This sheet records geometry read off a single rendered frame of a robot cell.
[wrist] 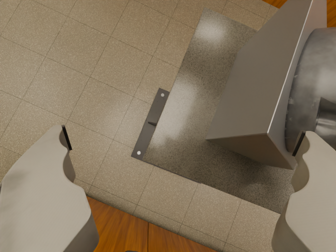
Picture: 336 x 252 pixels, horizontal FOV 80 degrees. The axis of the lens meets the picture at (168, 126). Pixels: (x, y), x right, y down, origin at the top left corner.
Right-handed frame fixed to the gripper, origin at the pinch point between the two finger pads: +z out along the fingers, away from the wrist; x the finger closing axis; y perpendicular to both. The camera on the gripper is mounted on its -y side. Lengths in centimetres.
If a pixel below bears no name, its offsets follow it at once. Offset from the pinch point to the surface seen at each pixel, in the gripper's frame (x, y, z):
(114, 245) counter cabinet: -21, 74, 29
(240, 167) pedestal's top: 12.3, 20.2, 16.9
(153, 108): -12, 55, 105
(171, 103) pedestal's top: -0.7, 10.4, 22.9
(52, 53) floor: -78, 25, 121
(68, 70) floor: -67, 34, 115
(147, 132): -16, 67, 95
